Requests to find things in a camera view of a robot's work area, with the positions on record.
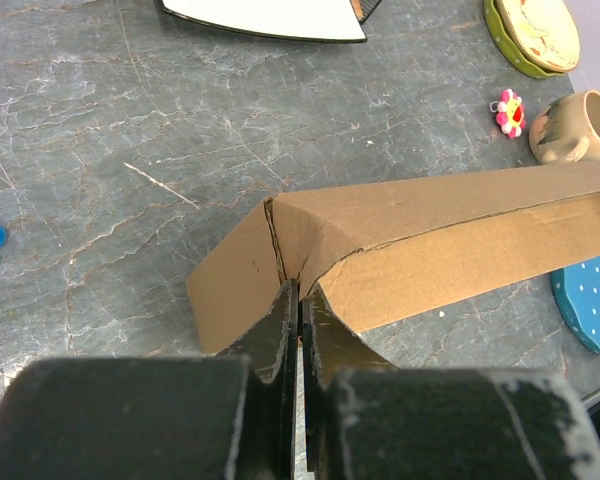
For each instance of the black wire wooden shelf rack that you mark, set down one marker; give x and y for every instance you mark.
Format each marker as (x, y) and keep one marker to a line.
(363, 9)

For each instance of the floral beige plate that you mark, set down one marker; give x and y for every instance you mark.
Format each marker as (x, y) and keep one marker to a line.
(539, 38)

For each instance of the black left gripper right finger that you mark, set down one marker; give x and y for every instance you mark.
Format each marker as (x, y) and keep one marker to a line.
(369, 419)

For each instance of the white tray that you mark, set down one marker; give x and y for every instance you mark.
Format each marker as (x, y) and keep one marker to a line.
(329, 21)

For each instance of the beige ceramic mug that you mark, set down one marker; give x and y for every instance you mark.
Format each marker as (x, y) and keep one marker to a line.
(568, 130)

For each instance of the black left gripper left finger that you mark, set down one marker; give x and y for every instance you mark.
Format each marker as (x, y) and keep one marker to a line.
(226, 416)

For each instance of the brown cardboard box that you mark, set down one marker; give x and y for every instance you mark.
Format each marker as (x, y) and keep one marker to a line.
(387, 251)

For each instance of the blue dotted plate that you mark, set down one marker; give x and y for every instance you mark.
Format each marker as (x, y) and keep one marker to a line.
(576, 290)

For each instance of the pink flower toy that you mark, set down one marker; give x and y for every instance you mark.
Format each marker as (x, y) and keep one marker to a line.
(509, 113)

